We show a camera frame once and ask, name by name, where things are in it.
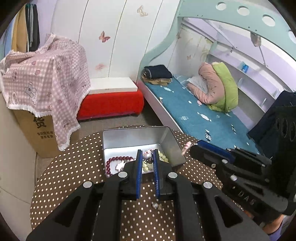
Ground pink silver charm cluster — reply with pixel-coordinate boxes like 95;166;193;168
115;161;127;172

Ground cream yellow bead bracelet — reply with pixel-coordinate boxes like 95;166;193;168
141;149;170;174

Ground dark red bead bracelet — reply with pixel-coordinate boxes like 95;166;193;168
105;155;137;178

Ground pink white charm bracelet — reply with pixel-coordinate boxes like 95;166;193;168
181;141;193;156

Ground grey metal tin box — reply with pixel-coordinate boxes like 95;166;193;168
102;126;186;177

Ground right human hand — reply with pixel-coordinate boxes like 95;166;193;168
262;214;295;241

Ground blue patterned bed mattress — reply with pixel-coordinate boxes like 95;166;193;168
145;75;259;154

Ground dark hanging garment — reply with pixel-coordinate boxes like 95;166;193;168
247;90;295;158

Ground brown polka dot tablecloth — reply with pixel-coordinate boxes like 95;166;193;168
30;124;255;241

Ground pink folded quilt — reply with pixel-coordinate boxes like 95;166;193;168
187;62;224;105

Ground green folded quilt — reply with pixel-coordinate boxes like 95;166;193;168
208;62;239;113

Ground white pillow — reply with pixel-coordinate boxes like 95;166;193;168
187;75;208;94

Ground blue tissue pack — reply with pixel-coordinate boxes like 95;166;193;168
241;64;249;73

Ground red upholstered bench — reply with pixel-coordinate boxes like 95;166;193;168
77;90;144;121

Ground tan folded clothes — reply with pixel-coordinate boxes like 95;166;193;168
141;75;172;86

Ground brown cardboard box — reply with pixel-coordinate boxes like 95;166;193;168
12;108;80;159

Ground dark navy folded clothes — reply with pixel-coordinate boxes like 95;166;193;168
144;65;173;79

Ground pink checkered cloth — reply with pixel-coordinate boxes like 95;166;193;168
1;34;91;151

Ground white wardrobe doors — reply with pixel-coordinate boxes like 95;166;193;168
51;0;179;80

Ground hanging clothes row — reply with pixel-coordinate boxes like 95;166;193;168
9;4;40;53

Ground teal bunk bed frame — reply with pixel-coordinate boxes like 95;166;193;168
136;0;296;140

